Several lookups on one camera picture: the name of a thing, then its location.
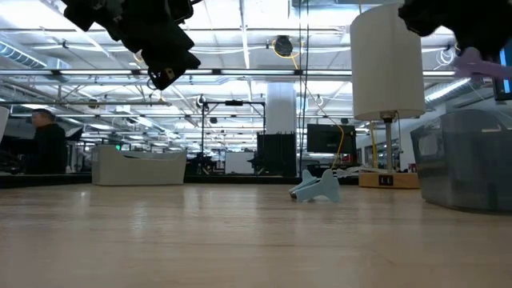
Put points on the black table frame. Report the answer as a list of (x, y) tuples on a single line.
[(80, 180)]

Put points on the grey plastic bin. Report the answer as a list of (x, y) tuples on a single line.
[(136, 172)]

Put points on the white plastic bin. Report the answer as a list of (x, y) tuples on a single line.
[(3, 124)]

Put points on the computer monitor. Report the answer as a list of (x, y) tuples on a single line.
[(505, 86)]

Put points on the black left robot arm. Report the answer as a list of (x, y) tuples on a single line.
[(100, 12)]

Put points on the black background monitor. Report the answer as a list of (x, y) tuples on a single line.
[(328, 140)]

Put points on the black cabinet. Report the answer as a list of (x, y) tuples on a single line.
[(276, 156)]

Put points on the smoky transparent plastic bin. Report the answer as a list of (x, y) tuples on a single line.
[(460, 168)]

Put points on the table lamp white shade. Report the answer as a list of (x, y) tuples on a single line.
[(388, 60)]

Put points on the black overhead rig frame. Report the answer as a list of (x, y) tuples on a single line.
[(234, 102)]

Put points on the light blue staple remover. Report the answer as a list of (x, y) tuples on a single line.
[(320, 190)]

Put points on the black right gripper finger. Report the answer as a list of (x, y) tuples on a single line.
[(500, 48), (476, 46)]

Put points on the person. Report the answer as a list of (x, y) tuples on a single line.
[(50, 148)]

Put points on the white board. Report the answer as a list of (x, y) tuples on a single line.
[(239, 163)]

